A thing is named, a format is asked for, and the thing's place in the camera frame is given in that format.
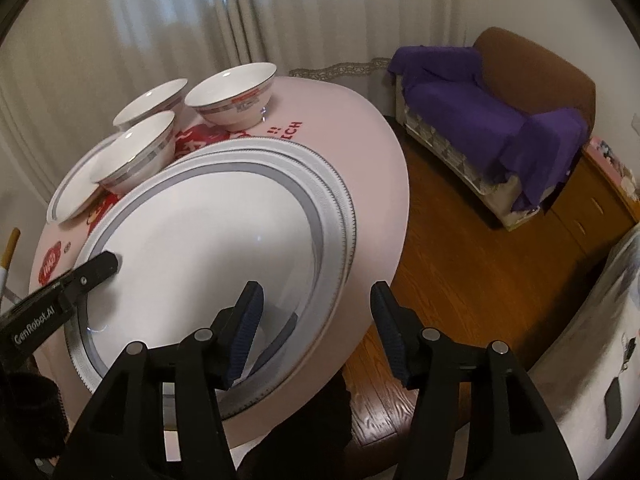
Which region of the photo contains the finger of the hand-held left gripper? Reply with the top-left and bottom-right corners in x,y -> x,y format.
74,251 -> 122,292

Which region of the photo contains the brown sofa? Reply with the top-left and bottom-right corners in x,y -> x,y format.
392,26 -> 597,231

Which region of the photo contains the white stick with yellow tip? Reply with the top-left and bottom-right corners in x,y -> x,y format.
0,227 -> 22,306

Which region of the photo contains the black flat object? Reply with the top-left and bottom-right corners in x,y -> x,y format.
604,375 -> 629,439

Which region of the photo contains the wooden cabinet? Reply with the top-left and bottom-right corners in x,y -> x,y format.
542,145 -> 640,281

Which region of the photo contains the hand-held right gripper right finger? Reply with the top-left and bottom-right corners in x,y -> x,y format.
370,281 -> 581,480

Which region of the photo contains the purple cloth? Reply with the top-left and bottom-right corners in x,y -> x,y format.
389,45 -> 590,211

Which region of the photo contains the dark cloth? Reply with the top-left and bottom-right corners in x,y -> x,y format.
235,372 -> 353,480

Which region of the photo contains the white plate with grey rim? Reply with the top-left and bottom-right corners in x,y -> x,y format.
170,135 -> 360,286
46,132 -> 126,224
65,157 -> 353,421

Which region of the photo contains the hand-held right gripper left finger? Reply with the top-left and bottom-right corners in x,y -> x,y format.
52,281 -> 265,480

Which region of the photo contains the white bowl with grey band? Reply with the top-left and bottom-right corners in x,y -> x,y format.
185,62 -> 278,131
90,111 -> 177,195
112,78 -> 189,131

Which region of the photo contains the white blanket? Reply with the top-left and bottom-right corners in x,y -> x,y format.
530,225 -> 640,480

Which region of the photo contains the white sheer curtain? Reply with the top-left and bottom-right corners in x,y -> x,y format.
0,0 -> 236,311
220,0 -> 471,81

